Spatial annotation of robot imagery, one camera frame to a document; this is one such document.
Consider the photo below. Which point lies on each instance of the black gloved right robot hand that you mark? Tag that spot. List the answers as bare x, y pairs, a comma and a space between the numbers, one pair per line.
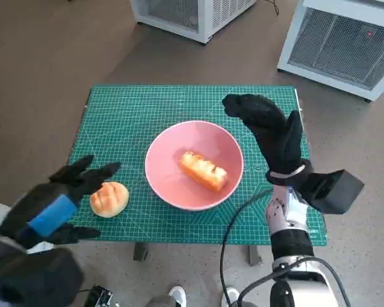
275, 134

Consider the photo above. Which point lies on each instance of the pink bowl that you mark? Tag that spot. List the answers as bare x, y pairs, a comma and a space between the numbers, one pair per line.
166, 153

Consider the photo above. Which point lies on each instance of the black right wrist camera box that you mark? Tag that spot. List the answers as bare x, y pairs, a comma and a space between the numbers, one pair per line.
336, 195

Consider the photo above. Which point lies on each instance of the green cutting mat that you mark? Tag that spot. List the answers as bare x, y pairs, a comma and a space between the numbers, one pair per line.
179, 102

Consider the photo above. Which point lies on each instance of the dark metal table leg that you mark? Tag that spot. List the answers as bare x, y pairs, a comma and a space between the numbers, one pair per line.
254, 256
140, 252

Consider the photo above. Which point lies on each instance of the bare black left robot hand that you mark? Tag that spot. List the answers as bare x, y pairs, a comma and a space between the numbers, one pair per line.
38, 204

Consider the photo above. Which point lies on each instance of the white mesh cabinet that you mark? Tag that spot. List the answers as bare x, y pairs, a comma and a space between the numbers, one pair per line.
208, 19
332, 44

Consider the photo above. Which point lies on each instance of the small black device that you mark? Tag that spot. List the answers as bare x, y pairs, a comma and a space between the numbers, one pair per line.
99, 295

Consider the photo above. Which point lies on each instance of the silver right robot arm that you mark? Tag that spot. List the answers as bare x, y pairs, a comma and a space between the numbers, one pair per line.
286, 217

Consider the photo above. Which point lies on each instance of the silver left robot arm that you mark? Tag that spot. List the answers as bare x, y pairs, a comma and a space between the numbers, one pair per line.
41, 248

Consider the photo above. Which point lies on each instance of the long toy bread loaf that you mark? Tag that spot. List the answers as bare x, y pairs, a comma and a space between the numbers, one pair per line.
201, 171

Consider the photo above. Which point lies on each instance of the round toy bread bun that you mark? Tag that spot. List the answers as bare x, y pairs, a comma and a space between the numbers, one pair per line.
110, 201

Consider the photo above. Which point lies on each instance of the white shoe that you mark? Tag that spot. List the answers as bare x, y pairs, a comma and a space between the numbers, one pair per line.
230, 295
178, 294

